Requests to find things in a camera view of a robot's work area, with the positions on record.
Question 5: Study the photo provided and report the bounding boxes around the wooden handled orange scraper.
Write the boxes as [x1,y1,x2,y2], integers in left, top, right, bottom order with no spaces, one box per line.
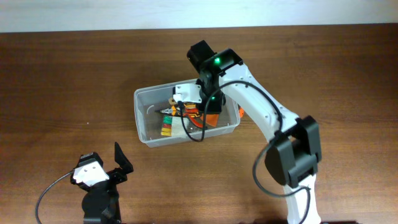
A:
[168,96,220,127]

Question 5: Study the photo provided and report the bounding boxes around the orange black long-nose pliers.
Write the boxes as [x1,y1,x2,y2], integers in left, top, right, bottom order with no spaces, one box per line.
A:
[156,105,201,118]

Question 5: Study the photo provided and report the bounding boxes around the clear screwdriver bit case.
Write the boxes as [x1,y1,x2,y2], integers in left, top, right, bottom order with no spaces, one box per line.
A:
[160,116,201,138]

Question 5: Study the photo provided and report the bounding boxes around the clear plastic storage container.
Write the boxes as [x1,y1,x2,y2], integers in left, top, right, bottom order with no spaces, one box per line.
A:
[134,79,240,147]

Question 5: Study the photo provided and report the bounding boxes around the orange perforated plastic bar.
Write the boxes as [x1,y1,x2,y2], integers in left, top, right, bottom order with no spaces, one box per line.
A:
[239,107,244,118]

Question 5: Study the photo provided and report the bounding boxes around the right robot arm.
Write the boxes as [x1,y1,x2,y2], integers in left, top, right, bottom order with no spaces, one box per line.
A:
[182,40,322,223]

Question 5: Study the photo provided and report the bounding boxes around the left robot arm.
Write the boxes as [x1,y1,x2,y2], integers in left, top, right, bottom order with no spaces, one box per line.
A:
[81,142,134,224]

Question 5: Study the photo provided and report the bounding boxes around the black right camera cable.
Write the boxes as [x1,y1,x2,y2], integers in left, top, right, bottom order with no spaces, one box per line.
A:
[177,80,312,224]

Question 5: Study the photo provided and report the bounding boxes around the black camera cable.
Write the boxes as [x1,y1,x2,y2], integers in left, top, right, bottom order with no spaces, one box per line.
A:
[35,170,75,224]
[177,80,312,224]

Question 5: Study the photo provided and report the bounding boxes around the black left camera cable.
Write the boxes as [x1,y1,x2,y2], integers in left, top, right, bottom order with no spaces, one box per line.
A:
[35,170,75,224]

